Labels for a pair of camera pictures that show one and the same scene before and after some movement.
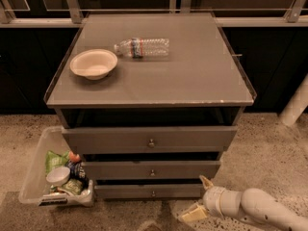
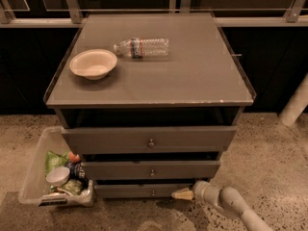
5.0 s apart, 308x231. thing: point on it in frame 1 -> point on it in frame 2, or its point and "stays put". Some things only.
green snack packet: [73, 186] stays put
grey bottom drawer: [147, 191] stays put
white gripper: [211, 200] -> [200, 190]
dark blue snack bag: [78, 173] stays put
